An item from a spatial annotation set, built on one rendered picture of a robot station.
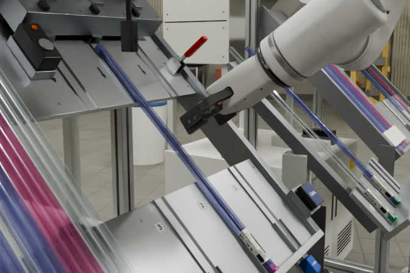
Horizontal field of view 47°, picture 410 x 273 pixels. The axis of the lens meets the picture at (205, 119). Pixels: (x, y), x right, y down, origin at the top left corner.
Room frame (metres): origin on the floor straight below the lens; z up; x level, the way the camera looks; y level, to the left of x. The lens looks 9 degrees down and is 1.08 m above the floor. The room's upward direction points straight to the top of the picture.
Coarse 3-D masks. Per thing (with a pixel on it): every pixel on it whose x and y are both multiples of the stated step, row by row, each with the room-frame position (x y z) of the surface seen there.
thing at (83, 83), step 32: (0, 32) 0.76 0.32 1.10; (0, 64) 0.70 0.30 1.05; (64, 64) 0.80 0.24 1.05; (96, 64) 0.86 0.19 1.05; (128, 64) 0.92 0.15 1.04; (160, 64) 1.00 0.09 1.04; (32, 96) 0.69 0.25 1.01; (64, 96) 0.74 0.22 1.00; (96, 96) 0.79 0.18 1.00; (128, 96) 0.84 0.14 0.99; (160, 96) 0.91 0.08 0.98
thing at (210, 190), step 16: (96, 48) 0.89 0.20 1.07; (112, 64) 0.87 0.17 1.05; (128, 80) 0.86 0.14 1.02; (144, 112) 0.83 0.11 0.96; (160, 128) 0.81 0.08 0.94; (176, 144) 0.79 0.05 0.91; (192, 160) 0.79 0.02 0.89; (208, 192) 0.76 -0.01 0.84; (224, 208) 0.74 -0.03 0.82; (240, 224) 0.73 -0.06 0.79; (272, 272) 0.69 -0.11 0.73
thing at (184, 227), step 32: (192, 192) 0.74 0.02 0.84; (224, 192) 0.80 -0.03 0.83; (256, 192) 0.86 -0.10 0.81; (128, 224) 0.61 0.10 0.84; (160, 224) 0.65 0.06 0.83; (192, 224) 0.69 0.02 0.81; (224, 224) 0.73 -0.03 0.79; (256, 224) 0.78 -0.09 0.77; (288, 224) 0.84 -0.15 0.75; (128, 256) 0.57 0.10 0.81; (160, 256) 0.60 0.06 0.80; (192, 256) 0.64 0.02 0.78; (224, 256) 0.67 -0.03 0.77; (288, 256) 0.77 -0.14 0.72
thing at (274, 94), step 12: (228, 48) 1.08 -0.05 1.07; (240, 60) 1.07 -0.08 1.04; (276, 96) 1.03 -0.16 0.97; (288, 108) 1.02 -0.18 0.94; (300, 120) 1.01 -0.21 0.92; (312, 132) 1.00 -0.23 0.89; (324, 144) 0.99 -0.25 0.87; (336, 156) 0.98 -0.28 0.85; (348, 168) 0.97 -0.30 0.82; (360, 180) 0.96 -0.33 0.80
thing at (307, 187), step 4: (308, 184) 0.91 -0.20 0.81; (304, 188) 0.88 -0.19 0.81; (308, 188) 0.89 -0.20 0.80; (312, 188) 0.90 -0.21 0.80; (308, 192) 0.88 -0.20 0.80; (312, 192) 0.89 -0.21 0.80; (316, 192) 0.90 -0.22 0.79; (312, 196) 0.88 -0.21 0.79; (316, 196) 0.89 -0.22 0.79; (316, 200) 0.88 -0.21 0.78; (320, 200) 0.89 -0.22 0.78
